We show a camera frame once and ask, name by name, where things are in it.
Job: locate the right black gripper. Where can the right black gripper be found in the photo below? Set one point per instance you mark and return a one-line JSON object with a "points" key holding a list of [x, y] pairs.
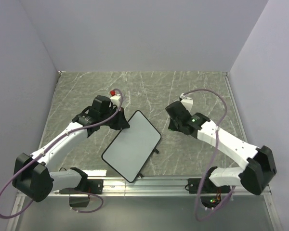
{"points": [[172, 125]]}

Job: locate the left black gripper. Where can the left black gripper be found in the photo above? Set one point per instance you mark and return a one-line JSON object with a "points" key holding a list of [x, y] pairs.
{"points": [[121, 123]]}

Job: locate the small black-framed whiteboard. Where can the small black-framed whiteboard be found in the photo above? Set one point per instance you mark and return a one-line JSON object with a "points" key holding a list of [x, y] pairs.
{"points": [[130, 149]]}

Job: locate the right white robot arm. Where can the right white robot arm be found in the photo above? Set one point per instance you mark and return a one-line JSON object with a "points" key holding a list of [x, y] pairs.
{"points": [[256, 166]]}

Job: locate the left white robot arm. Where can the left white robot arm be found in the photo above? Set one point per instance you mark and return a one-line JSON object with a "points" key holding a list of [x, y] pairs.
{"points": [[35, 174]]}

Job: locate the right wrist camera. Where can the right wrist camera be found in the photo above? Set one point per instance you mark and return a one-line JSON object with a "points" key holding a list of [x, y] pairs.
{"points": [[186, 101]]}

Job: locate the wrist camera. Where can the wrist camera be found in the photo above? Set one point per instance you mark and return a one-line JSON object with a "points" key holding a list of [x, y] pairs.
{"points": [[186, 101], [116, 98]]}

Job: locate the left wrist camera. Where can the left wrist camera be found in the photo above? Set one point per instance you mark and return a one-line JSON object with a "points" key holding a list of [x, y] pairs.
{"points": [[116, 98]]}

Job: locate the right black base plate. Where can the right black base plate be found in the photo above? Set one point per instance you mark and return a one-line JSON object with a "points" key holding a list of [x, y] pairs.
{"points": [[195, 185]]}

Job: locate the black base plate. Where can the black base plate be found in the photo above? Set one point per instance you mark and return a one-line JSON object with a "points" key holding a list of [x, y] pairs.
{"points": [[195, 185], [94, 186]]}

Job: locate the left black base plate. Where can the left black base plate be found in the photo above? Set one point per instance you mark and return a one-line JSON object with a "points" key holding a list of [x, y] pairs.
{"points": [[94, 186]]}

